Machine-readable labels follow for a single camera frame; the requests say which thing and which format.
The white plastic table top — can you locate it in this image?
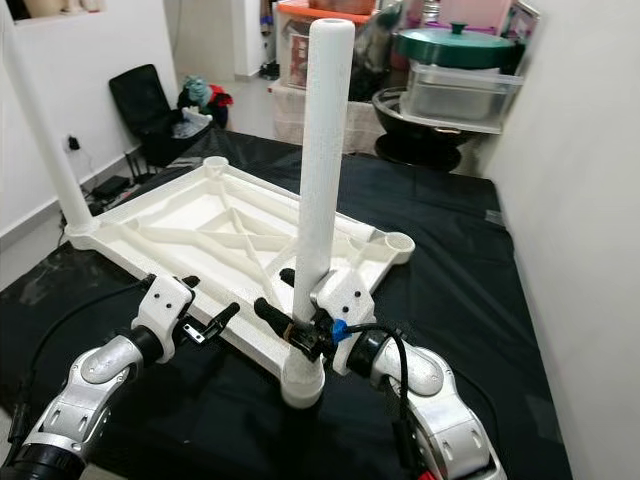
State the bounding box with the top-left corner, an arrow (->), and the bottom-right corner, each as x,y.
65,155 -> 416,409

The black floor cloth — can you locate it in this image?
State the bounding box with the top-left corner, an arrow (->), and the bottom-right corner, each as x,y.
0,128 -> 571,480

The beige cloth-covered stand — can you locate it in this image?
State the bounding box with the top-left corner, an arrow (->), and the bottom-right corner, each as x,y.
268,85 -> 381,151

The black power adapter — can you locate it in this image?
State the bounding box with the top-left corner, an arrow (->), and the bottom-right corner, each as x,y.
95,175 -> 133,198

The white plastic packet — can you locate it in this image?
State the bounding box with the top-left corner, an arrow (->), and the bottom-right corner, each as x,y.
172,108 -> 213,139

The black wok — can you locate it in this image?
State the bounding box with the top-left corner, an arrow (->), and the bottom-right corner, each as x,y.
372,88 -> 481,169

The teal plush toy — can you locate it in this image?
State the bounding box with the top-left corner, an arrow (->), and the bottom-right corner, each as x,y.
178,77 -> 213,109

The orange-lidded storage box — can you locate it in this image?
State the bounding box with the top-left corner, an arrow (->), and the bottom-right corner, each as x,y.
275,2 -> 373,91

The black open bag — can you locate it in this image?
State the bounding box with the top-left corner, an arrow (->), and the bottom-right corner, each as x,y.
108,65 -> 231,169

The black glossy bag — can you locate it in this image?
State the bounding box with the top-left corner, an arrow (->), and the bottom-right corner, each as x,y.
350,10 -> 406,101

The white appliance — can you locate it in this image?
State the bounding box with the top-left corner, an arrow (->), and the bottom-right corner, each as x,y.
235,0 -> 276,76

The clear plastic container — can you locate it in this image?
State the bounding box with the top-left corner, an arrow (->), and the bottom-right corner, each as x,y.
400,62 -> 526,131

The metal pot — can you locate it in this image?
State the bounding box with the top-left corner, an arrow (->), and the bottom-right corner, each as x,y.
310,0 -> 376,16

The green pot with lid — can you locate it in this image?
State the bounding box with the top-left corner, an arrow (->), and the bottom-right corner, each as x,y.
395,22 -> 521,69

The pink plastic container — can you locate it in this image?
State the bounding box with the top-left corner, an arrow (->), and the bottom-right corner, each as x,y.
440,0 -> 511,31

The printed cardboard box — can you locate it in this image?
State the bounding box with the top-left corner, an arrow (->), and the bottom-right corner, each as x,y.
505,0 -> 541,71

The beige tub orange lid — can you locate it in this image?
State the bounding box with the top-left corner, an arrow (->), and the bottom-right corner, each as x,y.
25,0 -> 66,16

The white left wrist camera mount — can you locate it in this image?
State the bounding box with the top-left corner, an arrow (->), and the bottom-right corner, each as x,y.
130,273 -> 196,363

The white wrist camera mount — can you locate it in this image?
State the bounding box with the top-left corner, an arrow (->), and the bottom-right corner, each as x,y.
310,268 -> 376,376
130,273 -> 196,363

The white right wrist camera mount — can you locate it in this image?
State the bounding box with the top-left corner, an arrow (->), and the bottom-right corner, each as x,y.
310,268 -> 376,376

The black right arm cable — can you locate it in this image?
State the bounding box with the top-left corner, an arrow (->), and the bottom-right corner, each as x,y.
335,320 -> 411,471

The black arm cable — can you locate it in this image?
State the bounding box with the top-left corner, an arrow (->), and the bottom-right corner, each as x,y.
10,275 -> 156,446
335,320 -> 411,471

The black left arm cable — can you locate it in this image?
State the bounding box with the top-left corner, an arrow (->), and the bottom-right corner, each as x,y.
10,275 -> 156,446

